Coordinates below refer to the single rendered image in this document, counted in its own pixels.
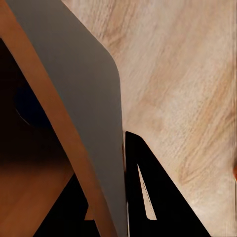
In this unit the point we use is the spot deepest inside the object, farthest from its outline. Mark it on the trash can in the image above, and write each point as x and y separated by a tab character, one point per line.
77	83

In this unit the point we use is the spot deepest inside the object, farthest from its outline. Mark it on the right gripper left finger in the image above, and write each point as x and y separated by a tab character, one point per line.
67	216

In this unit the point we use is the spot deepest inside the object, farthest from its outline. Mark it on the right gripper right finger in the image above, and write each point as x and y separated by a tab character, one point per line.
175	217

